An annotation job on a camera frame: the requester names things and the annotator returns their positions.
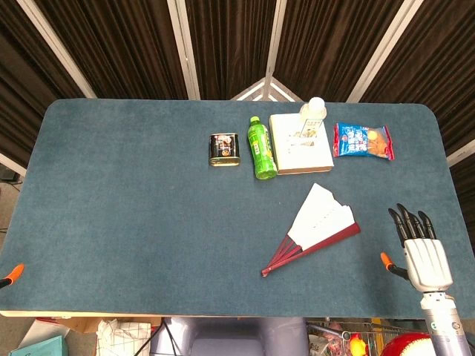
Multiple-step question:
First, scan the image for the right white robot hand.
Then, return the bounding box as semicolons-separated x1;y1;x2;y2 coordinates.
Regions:
380;202;453;294

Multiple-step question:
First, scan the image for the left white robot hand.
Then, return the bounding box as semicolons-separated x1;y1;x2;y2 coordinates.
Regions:
0;263;25;289

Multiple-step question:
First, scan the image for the red white folding fan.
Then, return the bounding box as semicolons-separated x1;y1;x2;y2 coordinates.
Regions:
261;182;361;278

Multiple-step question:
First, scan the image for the white paper sheet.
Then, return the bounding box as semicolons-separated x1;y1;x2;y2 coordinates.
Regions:
21;318;71;346

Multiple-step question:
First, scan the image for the teal box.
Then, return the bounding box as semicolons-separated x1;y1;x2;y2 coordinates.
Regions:
10;335;70;356

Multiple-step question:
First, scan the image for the red white ball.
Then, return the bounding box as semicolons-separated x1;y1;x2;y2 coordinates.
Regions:
380;332;437;356

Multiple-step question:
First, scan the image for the brown cardboard box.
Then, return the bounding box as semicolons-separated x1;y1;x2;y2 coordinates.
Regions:
59;317;163;334

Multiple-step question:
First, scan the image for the yellow toy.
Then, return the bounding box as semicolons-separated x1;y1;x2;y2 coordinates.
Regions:
348;332;368;356

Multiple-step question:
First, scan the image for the blue table mat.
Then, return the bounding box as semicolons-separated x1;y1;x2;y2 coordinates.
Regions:
0;98;472;320

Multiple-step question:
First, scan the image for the white checked bag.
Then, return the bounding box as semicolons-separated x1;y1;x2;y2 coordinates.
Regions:
95;318;152;356

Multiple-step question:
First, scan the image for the blue red snack bag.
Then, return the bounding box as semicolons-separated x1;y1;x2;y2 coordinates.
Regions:
332;122;396;162

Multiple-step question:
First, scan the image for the cream hardcover book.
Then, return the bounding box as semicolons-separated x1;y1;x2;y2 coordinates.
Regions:
269;112;335;176

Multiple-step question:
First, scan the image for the white bottle with label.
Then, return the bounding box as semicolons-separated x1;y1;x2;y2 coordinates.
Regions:
298;96;328;141

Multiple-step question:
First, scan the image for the green tea bottle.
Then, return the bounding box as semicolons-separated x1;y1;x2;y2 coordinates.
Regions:
247;116;278;181

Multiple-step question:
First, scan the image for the grey robot torso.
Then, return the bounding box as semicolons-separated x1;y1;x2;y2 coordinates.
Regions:
150;316;309;356

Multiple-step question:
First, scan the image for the black gold tin can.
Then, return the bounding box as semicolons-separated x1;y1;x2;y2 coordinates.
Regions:
208;133;240;167

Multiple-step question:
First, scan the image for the dark brown curtain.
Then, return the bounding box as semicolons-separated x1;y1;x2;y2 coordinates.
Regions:
0;0;475;208

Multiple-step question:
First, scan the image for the metal wire basket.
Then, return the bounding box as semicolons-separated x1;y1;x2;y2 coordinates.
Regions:
306;317;428;356

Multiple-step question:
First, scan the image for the white frame rail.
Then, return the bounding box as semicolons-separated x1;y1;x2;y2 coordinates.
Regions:
447;139;475;168
0;152;27;177

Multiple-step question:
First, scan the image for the white frame post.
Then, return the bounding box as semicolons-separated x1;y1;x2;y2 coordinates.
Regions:
264;0;289;79
347;0;424;103
166;0;201;100
16;0;97;99

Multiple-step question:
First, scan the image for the white frame base brace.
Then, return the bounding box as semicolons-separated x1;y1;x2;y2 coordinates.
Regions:
230;76;304;102

